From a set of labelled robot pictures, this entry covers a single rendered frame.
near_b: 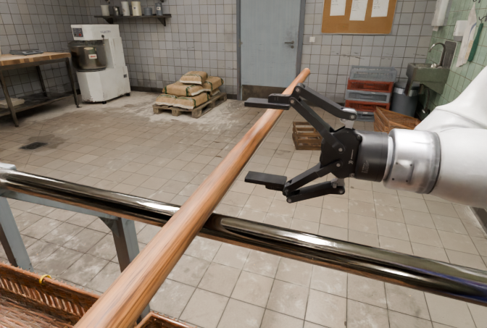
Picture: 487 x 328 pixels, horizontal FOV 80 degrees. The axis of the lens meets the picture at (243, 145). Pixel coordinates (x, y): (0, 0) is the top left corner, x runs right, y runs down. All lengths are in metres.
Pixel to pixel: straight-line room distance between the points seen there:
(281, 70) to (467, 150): 4.85
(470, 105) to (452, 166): 0.19
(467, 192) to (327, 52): 4.73
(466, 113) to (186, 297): 1.55
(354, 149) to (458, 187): 0.13
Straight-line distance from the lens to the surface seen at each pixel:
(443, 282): 0.33
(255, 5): 5.29
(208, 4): 5.62
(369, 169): 0.45
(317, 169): 0.48
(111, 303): 0.23
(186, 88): 4.59
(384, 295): 1.94
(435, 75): 4.07
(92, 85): 5.74
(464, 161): 0.46
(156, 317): 0.83
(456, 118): 0.60
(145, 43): 6.35
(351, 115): 0.44
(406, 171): 0.45
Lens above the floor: 1.38
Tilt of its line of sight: 23 degrees down
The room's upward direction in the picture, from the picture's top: straight up
